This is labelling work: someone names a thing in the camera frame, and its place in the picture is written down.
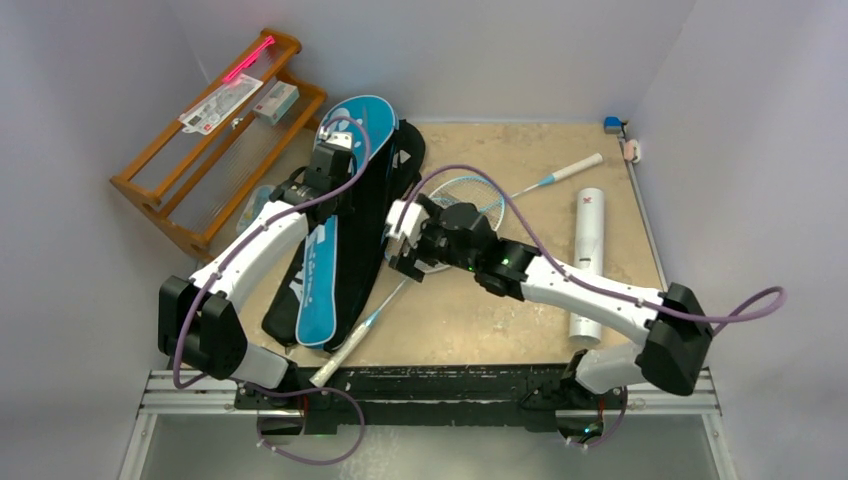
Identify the blue racket cover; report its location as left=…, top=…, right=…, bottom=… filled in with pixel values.
left=296, top=95, right=399, bottom=349

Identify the black Crossway racket cover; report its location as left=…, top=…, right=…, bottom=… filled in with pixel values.
left=261, top=119, right=426, bottom=352

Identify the light blue badminton racket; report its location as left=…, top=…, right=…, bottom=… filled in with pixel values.
left=429, top=153, right=604, bottom=227
left=309, top=278, right=411, bottom=388

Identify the white shuttlecock tube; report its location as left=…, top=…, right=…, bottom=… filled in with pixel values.
left=569, top=187, right=605, bottom=346

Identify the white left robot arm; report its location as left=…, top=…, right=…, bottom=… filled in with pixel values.
left=157, top=132, right=364, bottom=409

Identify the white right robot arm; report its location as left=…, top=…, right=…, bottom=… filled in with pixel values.
left=385, top=196, right=714, bottom=407

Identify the blue white plastic packet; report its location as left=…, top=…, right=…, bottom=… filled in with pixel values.
left=236, top=185, right=275, bottom=235

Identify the small white box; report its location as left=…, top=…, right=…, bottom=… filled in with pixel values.
left=252, top=81, right=300, bottom=126

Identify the wooden shelf rack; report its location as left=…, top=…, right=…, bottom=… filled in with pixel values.
left=110, top=28, right=327, bottom=260

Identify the clear stationery packet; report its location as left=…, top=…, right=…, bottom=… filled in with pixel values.
left=179, top=73, right=264, bottom=135

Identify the small blue block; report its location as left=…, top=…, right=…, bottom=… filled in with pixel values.
left=602, top=116, right=625, bottom=136

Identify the pink white clip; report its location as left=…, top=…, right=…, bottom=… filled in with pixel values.
left=622, top=139, right=641, bottom=164

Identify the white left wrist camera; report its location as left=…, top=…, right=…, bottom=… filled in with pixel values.
left=317, top=129, right=355, bottom=150

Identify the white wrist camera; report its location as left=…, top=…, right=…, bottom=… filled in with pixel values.
left=385, top=200, right=428, bottom=243
left=317, top=129, right=355, bottom=150

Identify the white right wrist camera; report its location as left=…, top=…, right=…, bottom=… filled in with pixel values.
left=385, top=200, right=428, bottom=243

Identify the black metal base frame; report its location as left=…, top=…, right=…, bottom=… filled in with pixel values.
left=135, top=354, right=720, bottom=439

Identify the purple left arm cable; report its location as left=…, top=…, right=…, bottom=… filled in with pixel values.
left=172, top=115, right=372, bottom=391

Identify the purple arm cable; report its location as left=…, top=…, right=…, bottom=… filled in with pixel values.
left=172, top=115, right=372, bottom=391
left=396, top=164, right=788, bottom=326

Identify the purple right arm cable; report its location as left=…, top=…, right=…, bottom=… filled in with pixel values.
left=396, top=164, right=788, bottom=326

